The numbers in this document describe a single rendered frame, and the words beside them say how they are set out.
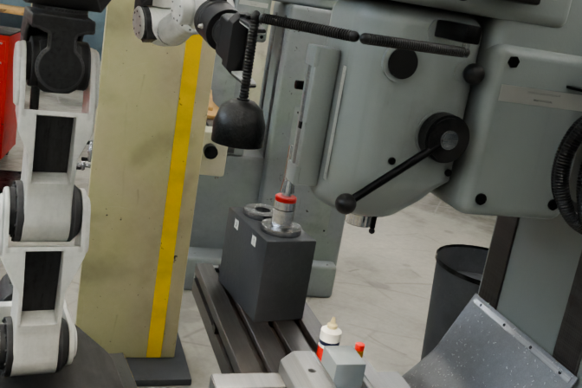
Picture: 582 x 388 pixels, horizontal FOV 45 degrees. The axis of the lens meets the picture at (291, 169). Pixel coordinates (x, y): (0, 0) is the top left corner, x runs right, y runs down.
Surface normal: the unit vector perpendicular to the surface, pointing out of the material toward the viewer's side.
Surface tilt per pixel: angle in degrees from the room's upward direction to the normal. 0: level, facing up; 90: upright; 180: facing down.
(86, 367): 0
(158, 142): 90
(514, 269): 90
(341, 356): 0
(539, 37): 90
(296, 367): 40
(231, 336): 0
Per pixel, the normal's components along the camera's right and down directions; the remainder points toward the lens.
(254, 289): -0.88, -0.04
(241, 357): 0.16, -0.96
